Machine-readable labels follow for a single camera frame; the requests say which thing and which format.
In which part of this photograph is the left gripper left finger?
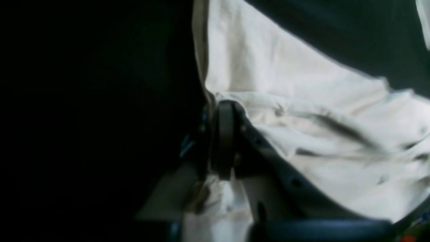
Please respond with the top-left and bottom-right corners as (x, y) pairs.
(134, 104), (215, 242)

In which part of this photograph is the black table cloth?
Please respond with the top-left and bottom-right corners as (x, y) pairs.
(1, 0), (429, 242)

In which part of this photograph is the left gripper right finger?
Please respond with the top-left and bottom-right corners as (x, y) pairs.
(212, 100), (393, 242)

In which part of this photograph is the white T-shirt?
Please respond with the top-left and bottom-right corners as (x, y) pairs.
(192, 0), (430, 242)

